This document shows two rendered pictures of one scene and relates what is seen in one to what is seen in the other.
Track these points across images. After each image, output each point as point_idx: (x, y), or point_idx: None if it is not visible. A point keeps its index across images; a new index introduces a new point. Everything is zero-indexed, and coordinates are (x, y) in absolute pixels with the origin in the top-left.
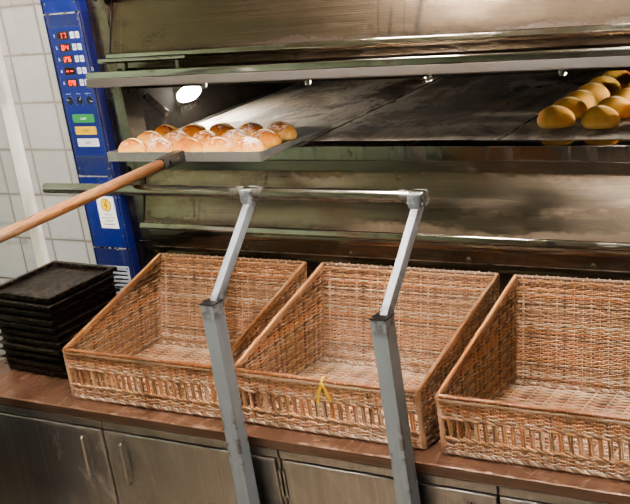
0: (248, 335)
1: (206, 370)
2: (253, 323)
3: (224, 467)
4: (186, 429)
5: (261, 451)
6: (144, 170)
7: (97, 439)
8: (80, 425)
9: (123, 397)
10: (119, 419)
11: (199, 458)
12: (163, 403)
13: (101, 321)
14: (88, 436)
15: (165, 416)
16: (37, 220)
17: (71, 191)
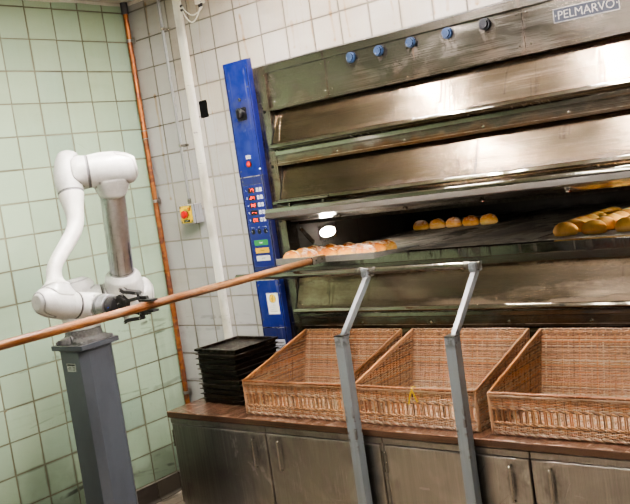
0: (363, 368)
1: (335, 387)
2: (366, 361)
3: (345, 453)
4: (321, 427)
5: (370, 439)
6: (300, 262)
7: (261, 440)
8: (251, 431)
9: (280, 411)
10: (277, 424)
11: (329, 448)
12: (306, 413)
13: (267, 366)
14: (256, 438)
15: (307, 421)
16: (234, 281)
17: None
